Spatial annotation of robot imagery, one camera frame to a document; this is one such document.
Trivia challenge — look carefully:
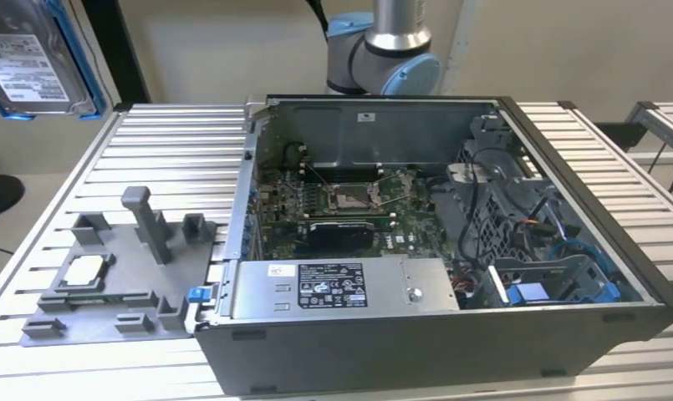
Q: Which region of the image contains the hard disk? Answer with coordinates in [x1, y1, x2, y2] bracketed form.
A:
[0, 0, 107, 122]

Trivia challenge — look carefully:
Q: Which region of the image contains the grey disk bay cage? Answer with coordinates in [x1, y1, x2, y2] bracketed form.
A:
[429, 114, 645, 311]

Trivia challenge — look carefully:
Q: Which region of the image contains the silver CPU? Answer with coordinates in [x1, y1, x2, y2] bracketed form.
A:
[59, 253, 113, 290]

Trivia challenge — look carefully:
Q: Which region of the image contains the grey parts rack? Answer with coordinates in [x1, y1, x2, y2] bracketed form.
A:
[21, 185, 230, 348]

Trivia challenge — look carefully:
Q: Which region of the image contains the thin metal locking lever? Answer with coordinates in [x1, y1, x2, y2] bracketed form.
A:
[304, 160, 333, 186]

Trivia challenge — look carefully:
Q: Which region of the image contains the black RAM slot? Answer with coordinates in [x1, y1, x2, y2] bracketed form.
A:
[302, 211, 398, 222]
[301, 163, 385, 175]

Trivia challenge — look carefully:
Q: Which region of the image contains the CPU socket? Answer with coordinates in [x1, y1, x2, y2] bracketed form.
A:
[328, 182, 377, 211]

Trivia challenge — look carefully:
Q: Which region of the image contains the silver power supply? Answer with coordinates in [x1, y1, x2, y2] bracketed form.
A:
[230, 257, 461, 317]

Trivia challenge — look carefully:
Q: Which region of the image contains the black graphics card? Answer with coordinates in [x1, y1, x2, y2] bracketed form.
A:
[306, 221, 378, 252]

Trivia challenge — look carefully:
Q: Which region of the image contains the metal socket cover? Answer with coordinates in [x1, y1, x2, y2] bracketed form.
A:
[369, 170, 416, 206]

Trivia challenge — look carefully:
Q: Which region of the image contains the green motherboard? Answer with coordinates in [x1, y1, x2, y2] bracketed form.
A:
[255, 160, 456, 261]

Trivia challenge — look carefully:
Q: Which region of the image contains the black open PC case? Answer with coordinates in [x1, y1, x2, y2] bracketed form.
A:
[194, 94, 673, 397]

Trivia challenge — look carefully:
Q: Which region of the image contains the blue carrier in bay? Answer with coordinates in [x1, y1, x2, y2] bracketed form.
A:
[505, 282, 621, 305]

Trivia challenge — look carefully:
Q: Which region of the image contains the metal slat side table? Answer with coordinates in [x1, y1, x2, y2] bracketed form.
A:
[624, 101, 673, 168]

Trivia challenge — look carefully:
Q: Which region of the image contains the black upright post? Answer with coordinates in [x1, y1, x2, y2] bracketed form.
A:
[82, 0, 151, 106]

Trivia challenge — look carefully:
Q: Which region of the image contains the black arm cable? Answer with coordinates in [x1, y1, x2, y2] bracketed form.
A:
[304, 0, 332, 31]

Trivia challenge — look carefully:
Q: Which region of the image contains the black wire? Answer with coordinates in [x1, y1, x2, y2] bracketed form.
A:
[457, 160, 502, 271]

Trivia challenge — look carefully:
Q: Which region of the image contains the black table bracket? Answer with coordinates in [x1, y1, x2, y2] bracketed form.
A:
[595, 122, 649, 152]

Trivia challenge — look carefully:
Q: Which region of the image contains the blue wire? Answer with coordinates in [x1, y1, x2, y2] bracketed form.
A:
[552, 236, 617, 286]

